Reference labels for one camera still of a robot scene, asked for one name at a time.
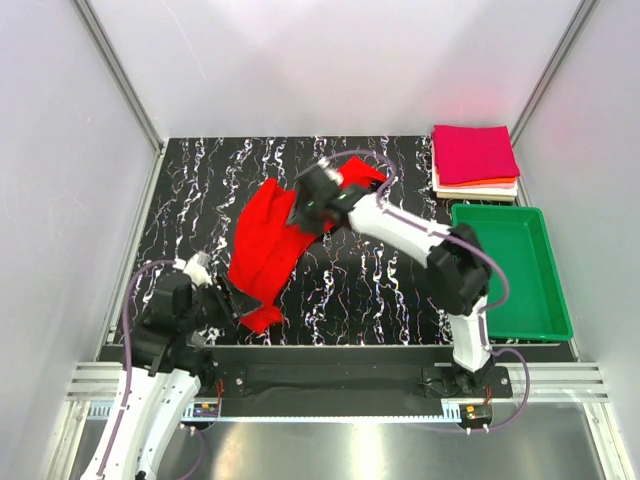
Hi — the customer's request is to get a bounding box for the aluminium frame post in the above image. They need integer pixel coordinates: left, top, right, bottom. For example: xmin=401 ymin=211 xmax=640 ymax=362
xmin=509 ymin=0 xmax=601 ymax=146
xmin=72 ymin=0 xmax=166 ymax=151

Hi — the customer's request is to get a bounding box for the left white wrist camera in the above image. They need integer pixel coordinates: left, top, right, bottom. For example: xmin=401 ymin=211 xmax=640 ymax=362
xmin=173 ymin=251 xmax=213 ymax=287

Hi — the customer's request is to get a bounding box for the right aluminium frame post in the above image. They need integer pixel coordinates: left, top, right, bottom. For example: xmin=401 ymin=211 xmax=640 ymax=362
xmin=509 ymin=0 xmax=601 ymax=146

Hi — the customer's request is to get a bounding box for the cream folded t shirt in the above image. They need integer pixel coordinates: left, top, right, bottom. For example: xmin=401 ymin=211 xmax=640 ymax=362
xmin=433 ymin=182 xmax=518 ymax=202

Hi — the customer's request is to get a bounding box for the orange folded t shirt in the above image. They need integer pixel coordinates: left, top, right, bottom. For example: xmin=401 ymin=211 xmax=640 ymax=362
xmin=435 ymin=171 xmax=518 ymax=189

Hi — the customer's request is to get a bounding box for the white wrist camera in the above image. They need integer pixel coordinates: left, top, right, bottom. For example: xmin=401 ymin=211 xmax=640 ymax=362
xmin=173 ymin=251 xmax=213 ymax=287
xmin=317 ymin=157 xmax=344 ymax=186

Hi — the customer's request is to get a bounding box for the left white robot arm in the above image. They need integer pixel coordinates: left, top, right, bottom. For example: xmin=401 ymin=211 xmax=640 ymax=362
xmin=82 ymin=271 xmax=262 ymax=479

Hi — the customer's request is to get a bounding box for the aluminium front rail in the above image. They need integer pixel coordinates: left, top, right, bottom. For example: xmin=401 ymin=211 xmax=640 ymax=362
xmin=65 ymin=362 xmax=609 ymax=403

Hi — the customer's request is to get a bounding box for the left aluminium frame post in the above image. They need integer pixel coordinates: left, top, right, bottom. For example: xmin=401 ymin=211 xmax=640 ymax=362
xmin=72 ymin=0 xmax=166 ymax=151

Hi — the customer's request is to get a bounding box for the magenta folded t shirt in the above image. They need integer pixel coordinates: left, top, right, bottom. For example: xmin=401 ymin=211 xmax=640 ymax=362
xmin=432 ymin=124 xmax=520 ymax=186

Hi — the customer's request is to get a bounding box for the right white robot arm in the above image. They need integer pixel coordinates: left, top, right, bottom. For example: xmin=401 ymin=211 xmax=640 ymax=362
xmin=287 ymin=164 xmax=494 ymax=397

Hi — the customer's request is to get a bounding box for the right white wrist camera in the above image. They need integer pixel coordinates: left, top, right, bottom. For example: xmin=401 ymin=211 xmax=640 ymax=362
xmin=317 ymin=157 xmax=344 ymax=186

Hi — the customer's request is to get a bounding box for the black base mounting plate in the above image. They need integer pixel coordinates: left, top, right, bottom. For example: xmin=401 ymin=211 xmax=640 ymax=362
xmin=157 ymin=344 xmax=514 ymax=400

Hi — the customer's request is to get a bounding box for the white slotted cable duct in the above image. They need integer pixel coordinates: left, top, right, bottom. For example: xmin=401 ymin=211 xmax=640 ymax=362
xmin=87 ymin=403 xmax=221 ymax=421

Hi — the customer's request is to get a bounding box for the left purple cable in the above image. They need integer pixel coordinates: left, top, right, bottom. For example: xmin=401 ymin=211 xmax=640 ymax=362
xmin=92 ymin=259 xmax=206 ymax=480

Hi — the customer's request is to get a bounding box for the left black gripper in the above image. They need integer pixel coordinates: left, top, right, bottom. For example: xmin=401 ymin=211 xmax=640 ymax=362
xmin=179 ymin=272 xmax=263 ymax=333

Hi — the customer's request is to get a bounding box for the green plastic bin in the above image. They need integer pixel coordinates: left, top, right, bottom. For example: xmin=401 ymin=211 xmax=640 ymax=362
xmin=452 ymin=204 xmax=573 ymax=342

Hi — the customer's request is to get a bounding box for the black marbled table mat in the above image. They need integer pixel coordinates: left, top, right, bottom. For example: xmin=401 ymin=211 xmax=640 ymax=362
xmin=118 ymin=135 xmax=451 ymax=346

